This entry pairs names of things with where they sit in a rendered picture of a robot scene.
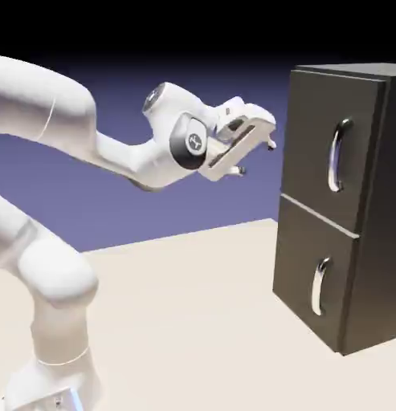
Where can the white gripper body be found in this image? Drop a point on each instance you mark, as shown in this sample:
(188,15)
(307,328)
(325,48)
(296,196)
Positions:
(236,147)

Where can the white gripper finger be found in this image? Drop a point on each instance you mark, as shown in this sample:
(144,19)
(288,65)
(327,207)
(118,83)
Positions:
(271,142)
(238,170)

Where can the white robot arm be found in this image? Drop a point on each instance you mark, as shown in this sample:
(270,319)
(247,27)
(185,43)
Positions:
(56,115)

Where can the dark cabinet door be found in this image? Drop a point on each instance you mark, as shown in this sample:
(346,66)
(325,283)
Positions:
(313,144)
(307,273)

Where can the dark wood cabinet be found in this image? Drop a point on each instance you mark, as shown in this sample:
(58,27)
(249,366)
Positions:
(371,208)

